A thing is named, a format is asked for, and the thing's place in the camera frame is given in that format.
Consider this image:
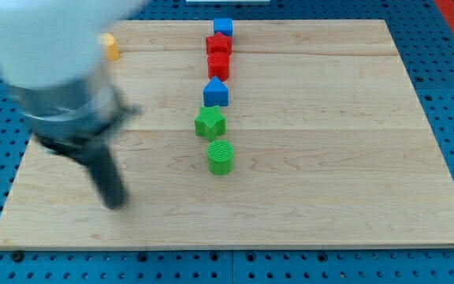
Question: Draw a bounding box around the light wooden board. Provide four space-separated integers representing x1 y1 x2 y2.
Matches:
0 20 454 251

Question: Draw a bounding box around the yellow block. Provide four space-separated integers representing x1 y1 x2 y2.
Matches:
99 33 120 62

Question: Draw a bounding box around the green cylinder block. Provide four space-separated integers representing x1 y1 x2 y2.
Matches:
207 140 234 175

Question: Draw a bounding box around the blue cube block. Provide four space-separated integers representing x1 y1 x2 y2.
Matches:
213 18 233 37

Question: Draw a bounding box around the red star block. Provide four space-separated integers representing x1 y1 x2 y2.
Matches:
205 32 233 56

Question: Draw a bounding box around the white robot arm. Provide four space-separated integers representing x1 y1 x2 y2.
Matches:
0 0 147 209

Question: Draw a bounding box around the blue pentagon block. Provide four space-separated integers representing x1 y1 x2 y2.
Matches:
203 76 229 107

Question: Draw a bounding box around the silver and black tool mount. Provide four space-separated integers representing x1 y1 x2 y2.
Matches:
9 65 140 166

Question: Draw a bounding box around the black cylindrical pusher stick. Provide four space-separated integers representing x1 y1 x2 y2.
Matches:
84 144 127 210

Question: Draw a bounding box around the green star block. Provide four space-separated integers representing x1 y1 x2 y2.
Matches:
194 106 226 141

